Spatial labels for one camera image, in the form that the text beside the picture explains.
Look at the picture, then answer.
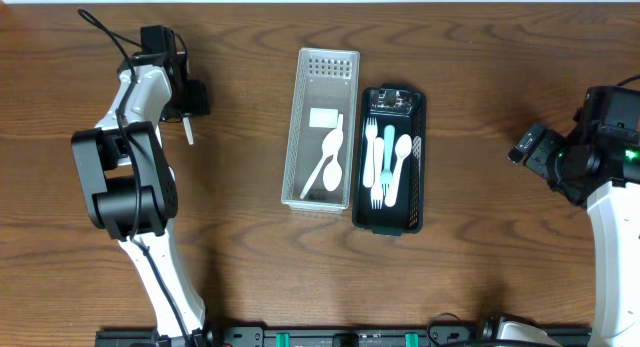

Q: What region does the white spoon group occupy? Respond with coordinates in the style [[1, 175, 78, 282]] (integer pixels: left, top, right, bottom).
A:
[[384, 134, 412, 207]]

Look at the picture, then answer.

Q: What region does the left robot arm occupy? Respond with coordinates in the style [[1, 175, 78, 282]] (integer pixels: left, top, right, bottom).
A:
[[71, 25, 210, 346]]

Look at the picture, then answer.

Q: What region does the white fork group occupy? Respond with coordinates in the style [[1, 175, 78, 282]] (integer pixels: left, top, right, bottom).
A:
[[370, 137, 384, 210], [362, 117, 378, 188]]

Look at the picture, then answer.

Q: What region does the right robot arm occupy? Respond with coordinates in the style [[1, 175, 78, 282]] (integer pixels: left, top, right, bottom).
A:
[[507, 84, 639, 346]]

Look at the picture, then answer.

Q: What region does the clear plastic basket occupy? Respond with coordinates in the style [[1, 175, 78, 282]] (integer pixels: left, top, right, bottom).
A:
[[281, 48, 360, 214]]

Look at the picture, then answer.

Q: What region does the black plastic basket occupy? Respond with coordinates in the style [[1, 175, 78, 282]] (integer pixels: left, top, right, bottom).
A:
[[352, 83, 427, 236]]

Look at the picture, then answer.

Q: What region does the left black cable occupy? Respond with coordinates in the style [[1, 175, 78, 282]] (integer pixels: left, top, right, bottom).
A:
[[76, 7, 196, 346]]

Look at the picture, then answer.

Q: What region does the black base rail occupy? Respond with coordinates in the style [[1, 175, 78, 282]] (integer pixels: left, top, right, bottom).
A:
[[94, 314, 591, 347]]

